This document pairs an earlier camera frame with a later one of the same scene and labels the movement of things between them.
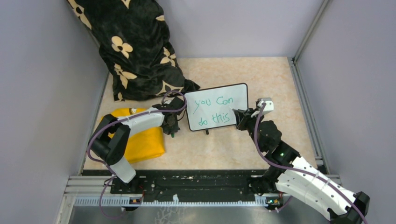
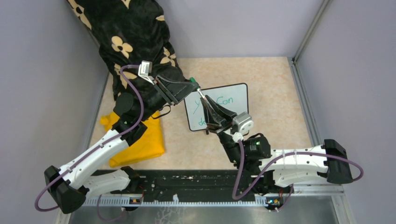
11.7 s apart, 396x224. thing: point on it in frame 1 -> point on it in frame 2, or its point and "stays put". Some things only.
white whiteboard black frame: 209,108 stays put
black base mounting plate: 190,183 stays put
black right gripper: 240,113 -> 212,117
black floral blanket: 135,43 stays put
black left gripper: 174,129 -> 174,91
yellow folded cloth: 143,144 stays put
